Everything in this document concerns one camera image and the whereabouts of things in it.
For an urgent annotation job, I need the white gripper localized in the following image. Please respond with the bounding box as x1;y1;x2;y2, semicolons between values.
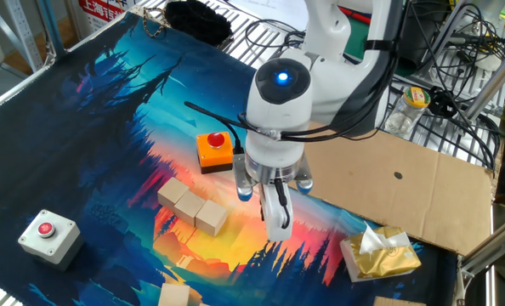
258;180;296;243

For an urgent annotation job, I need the metal wrist mounting plate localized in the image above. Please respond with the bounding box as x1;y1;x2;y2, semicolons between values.
232;152;315;202

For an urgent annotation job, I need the orange emergency stop button box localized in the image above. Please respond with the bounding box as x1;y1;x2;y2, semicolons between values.
196;131;235;175

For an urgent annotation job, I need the gold tissue pack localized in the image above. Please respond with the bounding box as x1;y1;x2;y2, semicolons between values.
339;221;423;283

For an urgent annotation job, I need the flat brown cardboard sheet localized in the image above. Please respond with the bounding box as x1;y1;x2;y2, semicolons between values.
288;122;496;257

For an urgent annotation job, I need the open cardboard box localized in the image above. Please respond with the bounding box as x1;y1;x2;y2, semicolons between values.
372;296;427;306

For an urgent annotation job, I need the glass jar yellow lid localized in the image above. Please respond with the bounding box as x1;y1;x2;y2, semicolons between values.
383;86;432;139

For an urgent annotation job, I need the green cutting mat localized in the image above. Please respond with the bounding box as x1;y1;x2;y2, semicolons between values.
344;16;413;78

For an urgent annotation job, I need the black fuzzy bag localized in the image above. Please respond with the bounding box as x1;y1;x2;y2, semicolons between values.
163;0;235;48

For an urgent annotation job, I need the slanted aluminium profile bar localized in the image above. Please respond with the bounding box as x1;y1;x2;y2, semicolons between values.
455;212;505;280
463;44;505;123

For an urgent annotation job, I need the red pen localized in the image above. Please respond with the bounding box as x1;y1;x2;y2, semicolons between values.
338;5;372;26

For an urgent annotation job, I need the grey box with red button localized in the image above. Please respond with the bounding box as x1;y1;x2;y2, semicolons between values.
17;208;85;272

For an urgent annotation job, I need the colourful forest print mat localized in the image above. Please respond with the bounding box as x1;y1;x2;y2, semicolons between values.
0;11;457;306

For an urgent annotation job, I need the red white printed sign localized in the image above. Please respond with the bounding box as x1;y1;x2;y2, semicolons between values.
77;0;128;33

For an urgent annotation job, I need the perforated grey shelf upright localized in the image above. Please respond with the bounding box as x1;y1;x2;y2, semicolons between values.
0;0;45;73

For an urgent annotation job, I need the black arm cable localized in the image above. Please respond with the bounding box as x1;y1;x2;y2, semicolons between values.
183;0;406;230

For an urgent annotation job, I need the tangled black cable bundle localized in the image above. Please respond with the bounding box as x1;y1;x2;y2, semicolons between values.
388;0;505;171

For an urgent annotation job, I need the gold chain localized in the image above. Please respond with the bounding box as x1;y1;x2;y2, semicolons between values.
140;6;169;39

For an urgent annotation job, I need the grey steel post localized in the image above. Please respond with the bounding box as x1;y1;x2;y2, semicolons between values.
37;0;66;59

